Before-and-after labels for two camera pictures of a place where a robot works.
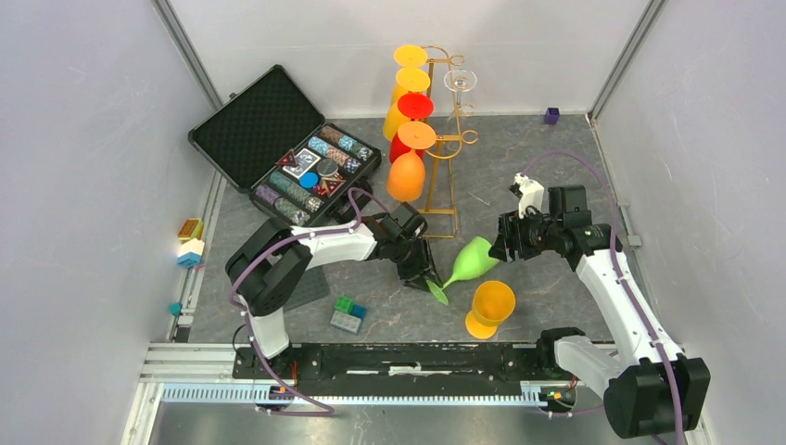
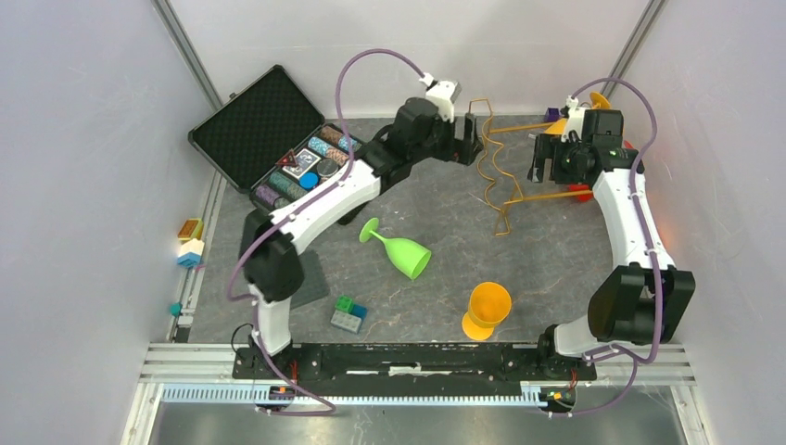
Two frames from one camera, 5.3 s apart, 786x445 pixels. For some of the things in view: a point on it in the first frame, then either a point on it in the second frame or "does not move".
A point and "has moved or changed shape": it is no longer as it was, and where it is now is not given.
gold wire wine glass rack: (468, 136) → (503, 189)
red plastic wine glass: (413, 106) has moved or changed shape
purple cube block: (551, 115) does not move
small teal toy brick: (175, 308) does not move
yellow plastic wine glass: (409, 80) → (557, 128)
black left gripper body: (411, 256) → (440, 145)
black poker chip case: (272, 143) does not move
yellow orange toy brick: (191, 229) does not move
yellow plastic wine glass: (493, 303) does not move
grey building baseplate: (313, 285) does not move
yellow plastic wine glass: (406, 57) → (599, 101)
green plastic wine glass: (473, 260) has moved or changed shape
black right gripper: (502, 247) → (547, 147)
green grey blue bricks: (348, 316) does not move
